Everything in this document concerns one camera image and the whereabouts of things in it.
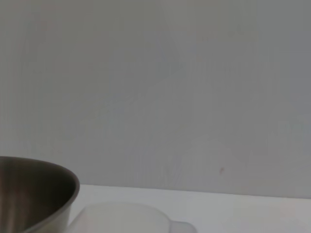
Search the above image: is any clear plastic measuring cup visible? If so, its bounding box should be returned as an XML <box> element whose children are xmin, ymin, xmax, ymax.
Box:
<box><xmin>69</xmin><ymin>202</ymin><xmax>198</xmax><ymax>233</ymax></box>

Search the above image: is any stainless steel mixing bowl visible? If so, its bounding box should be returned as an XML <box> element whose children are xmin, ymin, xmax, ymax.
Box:
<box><xmin>0</xmin><ymin>156</ymin><xmax>81</xmax><ymax>233</ymax></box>

